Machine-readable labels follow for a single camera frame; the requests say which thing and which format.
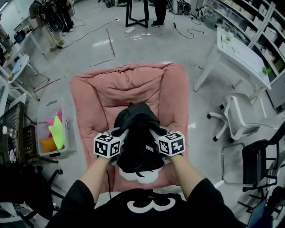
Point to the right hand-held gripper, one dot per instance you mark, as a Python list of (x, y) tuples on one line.
[(171, 144)]

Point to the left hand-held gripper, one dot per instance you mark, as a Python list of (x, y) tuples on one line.
[(104, 147)]

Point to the black hooded garment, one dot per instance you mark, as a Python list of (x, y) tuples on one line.
[(139, 138)]

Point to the pink padded armchair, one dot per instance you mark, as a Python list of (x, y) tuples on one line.
[(124, 89)]

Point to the person's right forearm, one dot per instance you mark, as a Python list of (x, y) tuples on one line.
[(187, 176)]

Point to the person's left forearm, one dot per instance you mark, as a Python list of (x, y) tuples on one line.
[(95, 178)]

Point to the egg-shaped white cushion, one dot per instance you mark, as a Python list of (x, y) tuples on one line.
[(149, 178)]

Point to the clear plastic storage bin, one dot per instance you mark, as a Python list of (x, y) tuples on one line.
[(66, 124)]

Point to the yellow-green star cushion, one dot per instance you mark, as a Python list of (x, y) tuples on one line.
[(58, 133)]

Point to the orange cushion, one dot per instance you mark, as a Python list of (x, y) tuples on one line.
[(47, 144)]

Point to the pink cushion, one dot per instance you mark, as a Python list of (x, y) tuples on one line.
[(52, 121)]

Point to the white swivel office chair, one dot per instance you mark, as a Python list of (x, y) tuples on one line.
[(238, 120)]

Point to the person's black printed shirt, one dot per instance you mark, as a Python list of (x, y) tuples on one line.
[(144, 213)]

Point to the dark brown side table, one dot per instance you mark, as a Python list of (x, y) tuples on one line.
[(13, 133)]

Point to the blue laptop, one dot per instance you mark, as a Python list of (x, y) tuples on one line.
[(258, 213)]

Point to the long white table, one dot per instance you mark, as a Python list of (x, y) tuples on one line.
[(240, 53)]

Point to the small white oval table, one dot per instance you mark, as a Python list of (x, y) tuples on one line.
[(19, 64)]

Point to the white floor power strip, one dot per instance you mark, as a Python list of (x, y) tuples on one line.
[(129, 29)]

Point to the small green potted plant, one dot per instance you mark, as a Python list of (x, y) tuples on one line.
[(228, 39), (266, 70)]

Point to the black cross-leg desk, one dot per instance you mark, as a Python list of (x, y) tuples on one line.
[(137, 21)]

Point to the white storage shelving rack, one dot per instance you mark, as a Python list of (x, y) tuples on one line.
[(262, 26)]

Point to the black chrome-frame chair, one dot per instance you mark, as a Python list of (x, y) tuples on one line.
[(256, 162)]

